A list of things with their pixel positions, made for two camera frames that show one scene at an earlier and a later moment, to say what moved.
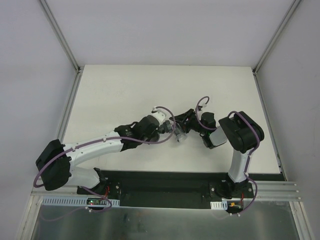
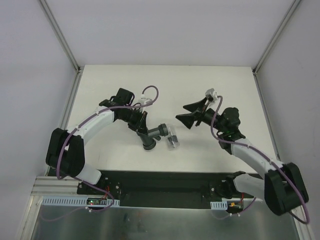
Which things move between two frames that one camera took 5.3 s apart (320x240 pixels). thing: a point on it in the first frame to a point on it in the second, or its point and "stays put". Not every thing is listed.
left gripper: [167, 126] to [143, 122]
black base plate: [173, 189] stays put
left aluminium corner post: [61, 36] stays put
